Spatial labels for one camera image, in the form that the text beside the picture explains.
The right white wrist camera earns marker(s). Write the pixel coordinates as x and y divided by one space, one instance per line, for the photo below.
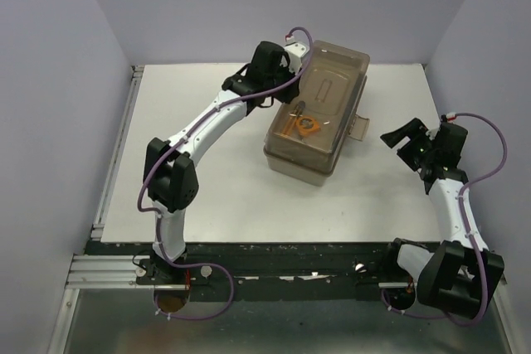
448 118

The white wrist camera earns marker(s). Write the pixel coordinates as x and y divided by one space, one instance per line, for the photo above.
448 118
296 52

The aluminium extrusion rail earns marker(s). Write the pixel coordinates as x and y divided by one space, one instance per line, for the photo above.
102 272

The orange tape measure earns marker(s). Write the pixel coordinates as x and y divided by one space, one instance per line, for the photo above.
307 125

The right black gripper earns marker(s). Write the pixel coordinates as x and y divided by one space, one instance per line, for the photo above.
413 130

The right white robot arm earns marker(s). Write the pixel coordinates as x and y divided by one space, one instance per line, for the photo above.
460 276

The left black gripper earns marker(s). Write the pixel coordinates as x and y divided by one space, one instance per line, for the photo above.
291 92

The beige tool box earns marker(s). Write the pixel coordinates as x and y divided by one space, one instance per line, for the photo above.
331 88

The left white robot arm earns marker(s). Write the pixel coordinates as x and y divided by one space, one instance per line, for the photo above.
170 181

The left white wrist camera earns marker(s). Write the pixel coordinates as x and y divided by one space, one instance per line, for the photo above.
296 52

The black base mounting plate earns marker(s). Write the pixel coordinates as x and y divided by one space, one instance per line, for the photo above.
267 272

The orange black utility knife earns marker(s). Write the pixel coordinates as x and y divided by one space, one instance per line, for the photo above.
294 114

